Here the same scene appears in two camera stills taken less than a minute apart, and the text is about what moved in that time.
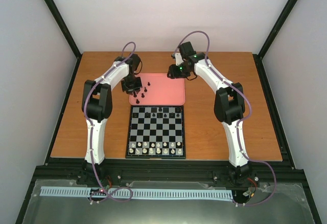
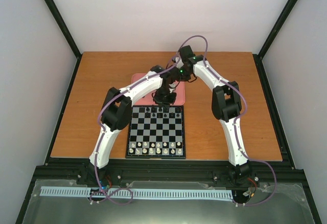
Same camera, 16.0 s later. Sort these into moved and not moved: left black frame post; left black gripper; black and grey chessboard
Moved: left black gripper
Not moved: left black frame post; black and grey chessboard
